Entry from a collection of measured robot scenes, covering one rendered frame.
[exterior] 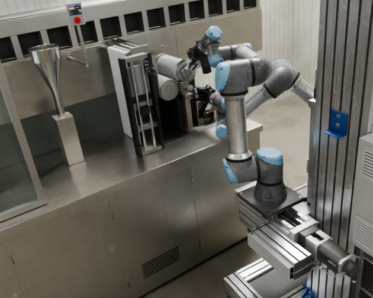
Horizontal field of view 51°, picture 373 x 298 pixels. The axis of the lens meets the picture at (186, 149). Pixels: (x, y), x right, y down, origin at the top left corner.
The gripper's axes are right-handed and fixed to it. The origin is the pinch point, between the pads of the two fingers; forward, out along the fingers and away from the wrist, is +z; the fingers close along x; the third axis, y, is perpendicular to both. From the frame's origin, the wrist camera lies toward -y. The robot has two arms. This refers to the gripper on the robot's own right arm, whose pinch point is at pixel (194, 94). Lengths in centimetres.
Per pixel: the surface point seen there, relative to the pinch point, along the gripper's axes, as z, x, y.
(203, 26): 30, -32, 32
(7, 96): -26, 104, 34
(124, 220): -29, 70, -43
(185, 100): -7.0, 11.3, 0.9
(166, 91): -2.4, 20.3, 8.1
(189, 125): -7.2, 10.5, -14.8
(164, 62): 12.5, 11.0, 20.0
